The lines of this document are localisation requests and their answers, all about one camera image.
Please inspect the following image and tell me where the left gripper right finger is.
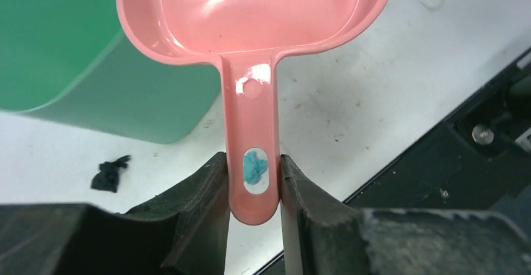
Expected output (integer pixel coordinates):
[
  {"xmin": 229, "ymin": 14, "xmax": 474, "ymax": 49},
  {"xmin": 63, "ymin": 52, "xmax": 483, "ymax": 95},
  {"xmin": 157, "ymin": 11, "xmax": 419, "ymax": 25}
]
[{"xmin": 279, "ymin": 155, "xmax": 530, "ymax": 274}]

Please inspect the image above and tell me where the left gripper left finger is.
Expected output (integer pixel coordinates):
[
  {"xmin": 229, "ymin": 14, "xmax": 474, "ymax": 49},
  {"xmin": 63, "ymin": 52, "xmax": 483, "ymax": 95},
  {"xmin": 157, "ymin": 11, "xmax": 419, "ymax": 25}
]
[{"xmin": 1, "ymin": 152, "xmax": 230, "ymax": 274}]

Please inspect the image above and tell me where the pink plastic dustpan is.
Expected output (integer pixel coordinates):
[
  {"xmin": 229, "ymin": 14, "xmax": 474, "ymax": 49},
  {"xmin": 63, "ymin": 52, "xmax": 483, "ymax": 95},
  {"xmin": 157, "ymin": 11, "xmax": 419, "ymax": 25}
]
[{"xmin": 116, "ymin": 0, "xmax": 388, "ymax": 226}]

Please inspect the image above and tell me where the light blue paper scrap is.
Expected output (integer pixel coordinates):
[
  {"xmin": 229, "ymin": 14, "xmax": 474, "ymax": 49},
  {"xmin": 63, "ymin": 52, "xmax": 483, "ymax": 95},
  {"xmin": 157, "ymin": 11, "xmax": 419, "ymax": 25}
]
[{"xmin": 243, "ymin": 150, "xmax": 268, "ymax": 185}]

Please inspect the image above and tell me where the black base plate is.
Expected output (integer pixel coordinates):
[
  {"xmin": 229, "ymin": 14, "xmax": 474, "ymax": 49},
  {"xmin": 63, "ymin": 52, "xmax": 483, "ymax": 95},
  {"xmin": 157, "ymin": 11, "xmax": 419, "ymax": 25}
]
[{"xmin": 259, "ymin": 51, "xmax": 530, "ymax": 274}]

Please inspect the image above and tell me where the green plastic bin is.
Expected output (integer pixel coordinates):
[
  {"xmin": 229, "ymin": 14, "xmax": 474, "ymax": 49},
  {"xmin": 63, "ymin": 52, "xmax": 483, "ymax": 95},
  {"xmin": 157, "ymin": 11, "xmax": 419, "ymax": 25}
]
[{"xmin": 1, "ymin": 0, "xmax": 220, "ymax": 144}]

